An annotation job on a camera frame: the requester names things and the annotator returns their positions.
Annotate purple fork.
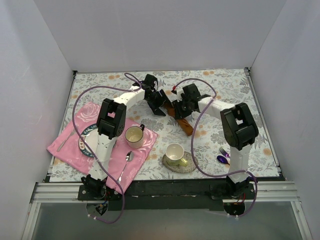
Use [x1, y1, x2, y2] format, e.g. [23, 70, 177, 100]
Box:
[219, 147, 230, 158]

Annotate floral patterned tablecloth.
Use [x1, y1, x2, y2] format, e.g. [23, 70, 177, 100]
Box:
[49, 68, 281, 183]

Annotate purple spoon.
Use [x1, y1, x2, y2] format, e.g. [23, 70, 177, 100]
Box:
[216, 155, 230, 165]

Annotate silver spoon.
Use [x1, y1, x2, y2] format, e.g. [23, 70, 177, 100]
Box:
[117, 151, 134, 183]

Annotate orange-brown cloth napkin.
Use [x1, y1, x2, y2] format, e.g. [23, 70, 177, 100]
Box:
[164, 103, 194, 136]

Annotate woven round saucer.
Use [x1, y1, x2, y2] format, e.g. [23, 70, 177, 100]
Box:
[161, 151, 196, 174]

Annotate pink floral placemat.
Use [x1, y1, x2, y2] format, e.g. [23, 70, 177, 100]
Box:
[47, 102, 158, 193]

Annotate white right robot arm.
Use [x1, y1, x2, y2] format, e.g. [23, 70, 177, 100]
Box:
[172, 83, 259, 200]

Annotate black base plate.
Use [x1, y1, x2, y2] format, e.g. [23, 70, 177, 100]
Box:
[77, 179, 255, 211]

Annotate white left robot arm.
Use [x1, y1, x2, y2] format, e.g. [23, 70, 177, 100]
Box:
[81, 73, 168, 200]

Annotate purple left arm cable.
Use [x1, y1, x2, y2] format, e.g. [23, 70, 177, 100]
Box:
[72, 72, 143, 224]

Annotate aluminium frame rail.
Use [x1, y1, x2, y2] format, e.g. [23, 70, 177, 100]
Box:
[22, 179, 312, 240]

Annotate silver fork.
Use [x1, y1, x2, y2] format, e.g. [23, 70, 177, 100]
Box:
[56, 129, 76, 152]

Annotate white plate green rim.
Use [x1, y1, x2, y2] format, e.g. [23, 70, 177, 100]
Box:
[78, 123, 98, 158]

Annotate cream mug black handle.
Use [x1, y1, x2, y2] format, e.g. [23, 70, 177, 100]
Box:
[124, 124, 145, 149]

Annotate pale green teacup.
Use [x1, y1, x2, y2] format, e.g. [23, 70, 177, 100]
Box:
[165, 143, 188, 167]

